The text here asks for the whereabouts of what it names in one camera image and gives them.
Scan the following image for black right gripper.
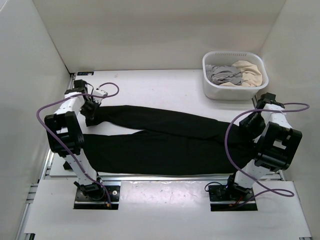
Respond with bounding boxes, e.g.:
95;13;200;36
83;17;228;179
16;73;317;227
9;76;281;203
238;111;266;140

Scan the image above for black trousers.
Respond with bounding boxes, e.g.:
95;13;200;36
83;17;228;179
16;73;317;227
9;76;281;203
83;105;254;176

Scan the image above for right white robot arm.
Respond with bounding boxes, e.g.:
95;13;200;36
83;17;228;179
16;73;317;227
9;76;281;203
224;92;303;200

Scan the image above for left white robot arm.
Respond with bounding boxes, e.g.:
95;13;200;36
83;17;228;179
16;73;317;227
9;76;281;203
44;79;105;200

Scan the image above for small dark label sticker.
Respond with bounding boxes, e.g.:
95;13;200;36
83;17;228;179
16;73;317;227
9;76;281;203
77;71;94;76

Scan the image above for beige garment in basket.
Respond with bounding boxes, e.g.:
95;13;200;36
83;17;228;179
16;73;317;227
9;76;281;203
220;60;263;87

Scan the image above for white plastic laundry basket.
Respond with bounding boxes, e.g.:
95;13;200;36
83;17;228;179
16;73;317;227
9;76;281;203
202;51;269;101

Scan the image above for grey garment in basket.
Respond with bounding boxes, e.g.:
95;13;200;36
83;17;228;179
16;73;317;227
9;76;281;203
205;64;243;85

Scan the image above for white front cover board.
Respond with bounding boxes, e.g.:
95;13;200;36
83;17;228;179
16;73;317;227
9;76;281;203
25;180;311;240

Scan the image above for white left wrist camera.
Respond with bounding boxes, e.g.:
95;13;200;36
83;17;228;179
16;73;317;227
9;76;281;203
92;88;108;103

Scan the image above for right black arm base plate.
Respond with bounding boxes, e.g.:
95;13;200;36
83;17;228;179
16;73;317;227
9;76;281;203
204;181;258;212

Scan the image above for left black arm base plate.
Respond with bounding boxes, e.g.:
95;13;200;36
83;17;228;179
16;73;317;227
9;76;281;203
73;185;121;210

